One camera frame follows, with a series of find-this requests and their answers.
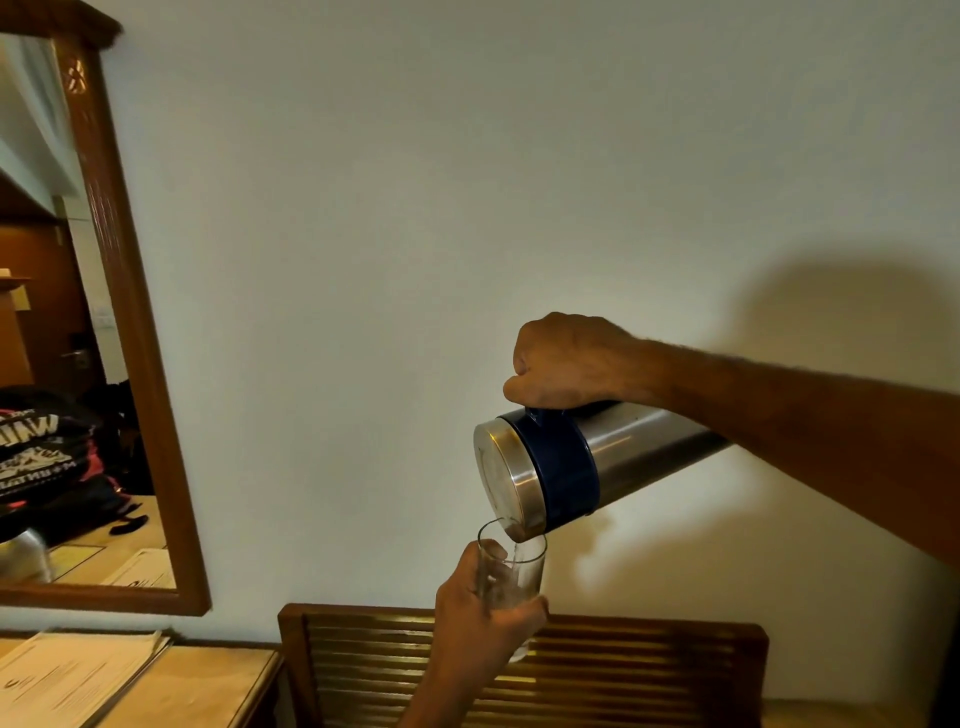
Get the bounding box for person's right hand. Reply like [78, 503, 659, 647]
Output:
[501, 312, 655, 411]

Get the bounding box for person's left hand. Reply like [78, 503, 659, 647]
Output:
[431, 539, 550, 695]

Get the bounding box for clear drinking glass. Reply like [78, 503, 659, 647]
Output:
[477, 517, 549, 664]

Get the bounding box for steel jug with blue band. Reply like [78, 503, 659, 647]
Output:
[473, 400, 733, 543]

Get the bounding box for person's right forearm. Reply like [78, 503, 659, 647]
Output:
[643, 339, 960, 565]

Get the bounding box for person's left forearm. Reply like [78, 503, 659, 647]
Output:
[397, 671, 496, 728]

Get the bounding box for wooden slatted luggage rack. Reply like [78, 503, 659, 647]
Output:
[277, 603, 771, 728]

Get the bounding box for wooden desk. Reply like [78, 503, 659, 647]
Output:
[0, 636, 286, 728]

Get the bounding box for printed paper sheets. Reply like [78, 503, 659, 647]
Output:
[0, 630, 174, 728]

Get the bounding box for wooden framed wall mirror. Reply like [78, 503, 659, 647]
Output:
[0, 0, 212, 618]

